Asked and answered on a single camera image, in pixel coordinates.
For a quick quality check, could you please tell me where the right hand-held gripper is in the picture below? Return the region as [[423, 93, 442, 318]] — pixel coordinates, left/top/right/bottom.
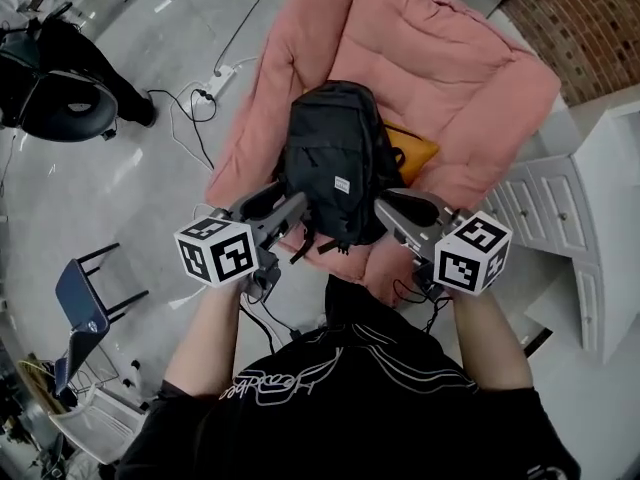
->
[[373, 187, 515, 298]]

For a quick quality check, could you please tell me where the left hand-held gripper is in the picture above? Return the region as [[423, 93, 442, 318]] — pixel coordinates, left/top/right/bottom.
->
[[173, 182, 310, 304]]

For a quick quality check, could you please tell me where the black backpack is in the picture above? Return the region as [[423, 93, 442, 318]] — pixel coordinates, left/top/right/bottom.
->
[[276, 80, 407, 265]]

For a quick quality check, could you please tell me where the looped black cable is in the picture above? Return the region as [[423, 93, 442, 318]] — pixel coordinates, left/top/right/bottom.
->
[[146, 86, 219, 172]]

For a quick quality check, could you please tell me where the pink padded sofa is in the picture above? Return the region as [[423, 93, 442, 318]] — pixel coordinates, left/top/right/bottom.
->
[[204, 0, 564, 310]]

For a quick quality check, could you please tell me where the person's black shirt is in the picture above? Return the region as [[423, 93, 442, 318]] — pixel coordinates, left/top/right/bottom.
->
[[114, 272, 582, 480]]

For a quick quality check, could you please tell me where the white mesh basket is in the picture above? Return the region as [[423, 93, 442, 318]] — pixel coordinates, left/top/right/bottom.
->
[[48, 386, 147, 465]]

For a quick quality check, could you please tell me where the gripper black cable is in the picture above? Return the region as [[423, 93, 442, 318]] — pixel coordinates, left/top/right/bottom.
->
[[391, 277, 452, 335], [238, 301, 303, 355]]

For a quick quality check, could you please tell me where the white drawer cabinet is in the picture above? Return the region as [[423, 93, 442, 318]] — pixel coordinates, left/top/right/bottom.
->
[[478, 98, 640, 365]]

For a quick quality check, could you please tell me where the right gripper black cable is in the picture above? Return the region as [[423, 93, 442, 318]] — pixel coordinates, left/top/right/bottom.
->
[[391, 277, 452, 335]]

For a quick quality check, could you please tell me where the white cable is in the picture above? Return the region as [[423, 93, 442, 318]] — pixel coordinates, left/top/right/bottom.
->
[[168, 56, 259, 173]]

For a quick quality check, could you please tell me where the black round stool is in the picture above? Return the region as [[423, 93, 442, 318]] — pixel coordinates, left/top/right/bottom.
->
[[0, 32, 120, 143]]

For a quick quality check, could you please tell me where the person's right forearm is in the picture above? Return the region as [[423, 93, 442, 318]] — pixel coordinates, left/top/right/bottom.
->
[[443, 287, 535, 394]]

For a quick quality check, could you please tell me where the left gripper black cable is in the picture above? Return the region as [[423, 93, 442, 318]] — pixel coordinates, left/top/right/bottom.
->
[[238, 301, 303, 355]]

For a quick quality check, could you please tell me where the blue chair with black legs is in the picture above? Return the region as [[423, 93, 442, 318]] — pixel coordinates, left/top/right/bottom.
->
[[53, 241, 151, 395]]

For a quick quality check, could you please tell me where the long black floor cable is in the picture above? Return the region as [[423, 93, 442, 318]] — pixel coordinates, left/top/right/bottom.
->
[[213, 0, 287, 77]]

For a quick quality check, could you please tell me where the white power strip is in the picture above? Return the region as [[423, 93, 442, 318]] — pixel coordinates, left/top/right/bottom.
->
[[201, 64, 239, 100]]

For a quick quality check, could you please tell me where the orange cushion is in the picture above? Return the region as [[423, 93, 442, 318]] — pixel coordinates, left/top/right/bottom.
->
[[382, 119, 442, 187]]

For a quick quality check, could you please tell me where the person's left forearm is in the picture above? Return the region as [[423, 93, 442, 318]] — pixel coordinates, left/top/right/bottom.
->
[[163, 277, 252, 399]]

